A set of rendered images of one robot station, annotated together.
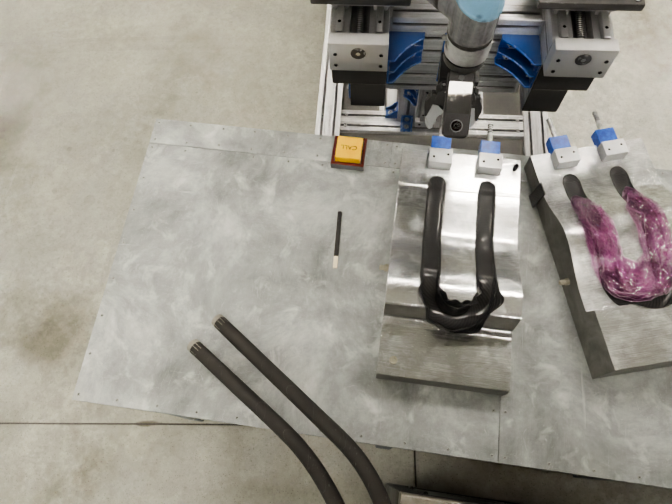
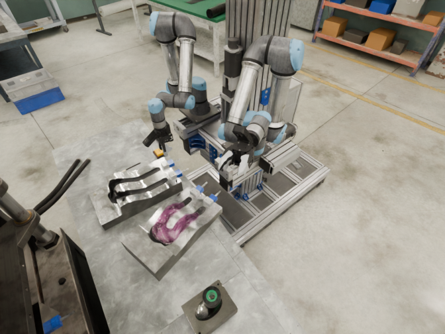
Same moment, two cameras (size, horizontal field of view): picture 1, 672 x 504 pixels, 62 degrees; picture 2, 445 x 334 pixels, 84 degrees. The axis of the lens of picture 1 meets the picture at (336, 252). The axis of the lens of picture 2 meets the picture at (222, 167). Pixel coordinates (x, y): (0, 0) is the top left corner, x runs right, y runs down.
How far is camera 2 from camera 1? 1.25 m
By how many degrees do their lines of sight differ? 29
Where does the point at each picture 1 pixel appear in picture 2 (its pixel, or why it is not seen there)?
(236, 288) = (101, 158)
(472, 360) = (106, 211)
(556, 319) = not seen: hidden behind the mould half
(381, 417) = (80, 207)
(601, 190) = (191, 208)
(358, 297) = not seen: hidden behind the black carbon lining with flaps
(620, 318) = (140, 232)
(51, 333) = not seen: hidden behind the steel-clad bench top
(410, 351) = (100, 196)
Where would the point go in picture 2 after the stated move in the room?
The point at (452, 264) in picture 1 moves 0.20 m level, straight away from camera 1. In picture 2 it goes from (130, 184) to (163, 177)
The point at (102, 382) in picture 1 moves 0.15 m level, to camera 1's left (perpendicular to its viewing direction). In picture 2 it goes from (59, 152) to (49, 143)
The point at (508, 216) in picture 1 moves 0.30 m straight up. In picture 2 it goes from (159, 189) to (148, 154)
